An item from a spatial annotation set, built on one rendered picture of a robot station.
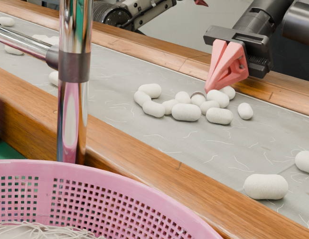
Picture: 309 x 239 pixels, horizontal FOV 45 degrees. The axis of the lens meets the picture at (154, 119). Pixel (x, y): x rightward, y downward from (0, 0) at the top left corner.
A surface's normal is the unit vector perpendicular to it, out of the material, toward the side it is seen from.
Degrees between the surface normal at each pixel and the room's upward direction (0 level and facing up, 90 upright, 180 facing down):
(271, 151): 0
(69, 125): 90
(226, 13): 90
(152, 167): 0
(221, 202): 0
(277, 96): 45
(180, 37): 90
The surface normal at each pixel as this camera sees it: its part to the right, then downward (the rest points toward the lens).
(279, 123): 0.12, -0.92
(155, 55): -0.40, -0.51
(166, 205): -0.60, -0.04
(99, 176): -0.22, 0.08
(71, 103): 0.04, 0.38
